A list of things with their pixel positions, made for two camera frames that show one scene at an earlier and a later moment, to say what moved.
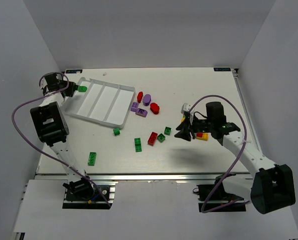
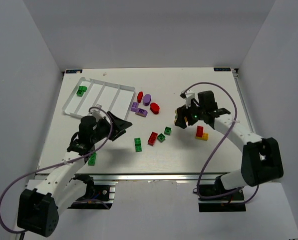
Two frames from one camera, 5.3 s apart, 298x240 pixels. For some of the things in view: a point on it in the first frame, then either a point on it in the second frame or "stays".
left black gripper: [70, 88] → [111, 125]
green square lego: [83, 89] stays
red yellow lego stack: [202, 136] stays
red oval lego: [154, 108] stays
